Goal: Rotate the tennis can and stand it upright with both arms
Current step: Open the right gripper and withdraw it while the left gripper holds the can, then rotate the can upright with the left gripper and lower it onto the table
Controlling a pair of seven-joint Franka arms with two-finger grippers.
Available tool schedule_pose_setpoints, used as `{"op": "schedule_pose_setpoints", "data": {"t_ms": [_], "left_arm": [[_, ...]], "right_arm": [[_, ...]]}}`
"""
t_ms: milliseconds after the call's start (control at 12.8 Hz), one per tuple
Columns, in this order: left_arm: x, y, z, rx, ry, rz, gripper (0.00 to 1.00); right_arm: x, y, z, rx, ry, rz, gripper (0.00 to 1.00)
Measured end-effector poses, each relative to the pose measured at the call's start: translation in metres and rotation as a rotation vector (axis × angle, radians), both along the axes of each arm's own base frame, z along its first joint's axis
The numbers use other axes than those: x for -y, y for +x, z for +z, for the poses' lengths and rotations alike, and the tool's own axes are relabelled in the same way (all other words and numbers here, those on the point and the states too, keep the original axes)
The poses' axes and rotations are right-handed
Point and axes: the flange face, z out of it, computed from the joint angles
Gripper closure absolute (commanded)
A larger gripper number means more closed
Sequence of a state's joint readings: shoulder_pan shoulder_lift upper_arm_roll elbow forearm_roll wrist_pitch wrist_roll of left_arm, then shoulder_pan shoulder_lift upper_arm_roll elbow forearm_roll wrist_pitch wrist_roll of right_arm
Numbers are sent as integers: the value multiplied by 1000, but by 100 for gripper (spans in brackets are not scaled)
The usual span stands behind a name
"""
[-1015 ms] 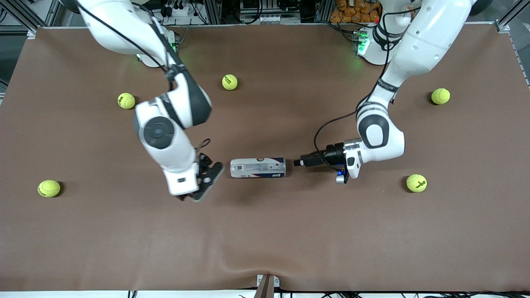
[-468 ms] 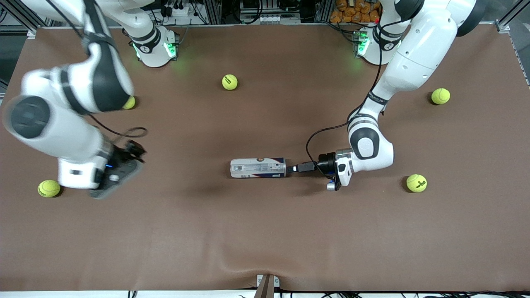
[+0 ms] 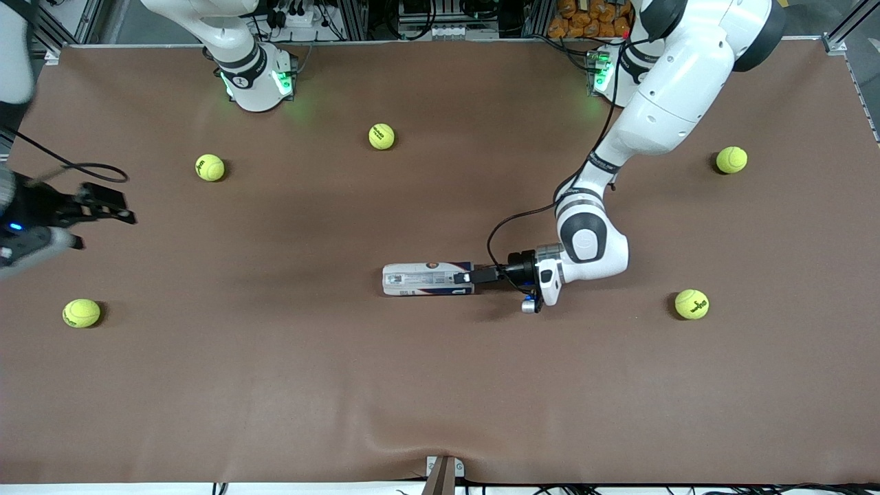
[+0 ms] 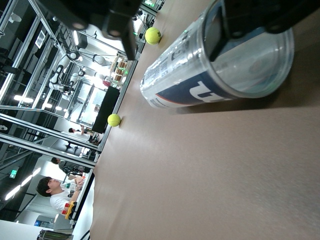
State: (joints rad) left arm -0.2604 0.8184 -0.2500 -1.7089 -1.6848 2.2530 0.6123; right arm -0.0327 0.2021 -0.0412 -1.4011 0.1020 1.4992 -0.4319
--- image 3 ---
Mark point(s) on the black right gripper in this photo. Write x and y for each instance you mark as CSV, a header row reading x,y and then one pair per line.
x,y
41,208

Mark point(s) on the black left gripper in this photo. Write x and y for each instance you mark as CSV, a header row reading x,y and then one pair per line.
x,y
520,269

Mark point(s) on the white blue tennis ball can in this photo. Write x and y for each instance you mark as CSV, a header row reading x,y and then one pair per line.
x,y
426,278

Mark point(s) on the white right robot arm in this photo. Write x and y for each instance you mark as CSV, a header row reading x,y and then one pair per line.
x,y
254,86

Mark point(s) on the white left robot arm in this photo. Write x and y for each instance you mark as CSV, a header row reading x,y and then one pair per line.
x,y
680,89

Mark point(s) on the yellow tennis ball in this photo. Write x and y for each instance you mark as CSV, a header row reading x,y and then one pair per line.
x,y
691,304
381,136
81,313
210,168
731,159

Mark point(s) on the brown table mat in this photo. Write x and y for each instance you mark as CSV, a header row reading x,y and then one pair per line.
x,y
440,378

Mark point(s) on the white multi-port device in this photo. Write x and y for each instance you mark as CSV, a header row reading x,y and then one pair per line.
x,y
447,31

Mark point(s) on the white power strip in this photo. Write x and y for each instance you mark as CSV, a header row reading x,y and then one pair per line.
x,y
308,17

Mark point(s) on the orange snack bag pile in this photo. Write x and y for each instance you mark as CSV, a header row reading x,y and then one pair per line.
x,y
590,17

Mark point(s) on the metal table clamp bracket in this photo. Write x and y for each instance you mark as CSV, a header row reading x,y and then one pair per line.
x,y
444,474

